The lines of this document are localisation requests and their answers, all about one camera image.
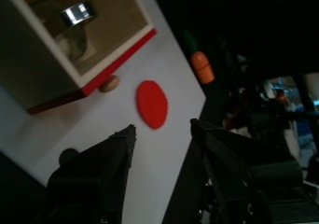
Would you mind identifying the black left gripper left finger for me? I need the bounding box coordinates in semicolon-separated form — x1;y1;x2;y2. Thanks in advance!
37;123;139;224

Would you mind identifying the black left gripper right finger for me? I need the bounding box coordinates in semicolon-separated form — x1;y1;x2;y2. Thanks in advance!
190;118;319;224

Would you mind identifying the flat red dough disc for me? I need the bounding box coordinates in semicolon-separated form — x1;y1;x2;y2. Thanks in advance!
135;79;170;130

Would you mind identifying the wooden drawer with red front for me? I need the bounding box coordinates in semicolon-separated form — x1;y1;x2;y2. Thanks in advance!
0;0;159;116

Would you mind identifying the round metal dough cutter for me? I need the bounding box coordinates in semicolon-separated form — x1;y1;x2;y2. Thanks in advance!
60;1;100;27

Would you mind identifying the white cutting board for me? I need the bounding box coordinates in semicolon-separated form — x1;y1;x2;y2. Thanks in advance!
0;0;207;224

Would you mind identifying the orange toy carrot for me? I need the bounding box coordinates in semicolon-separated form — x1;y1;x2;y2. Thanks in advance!
182;31;216;85

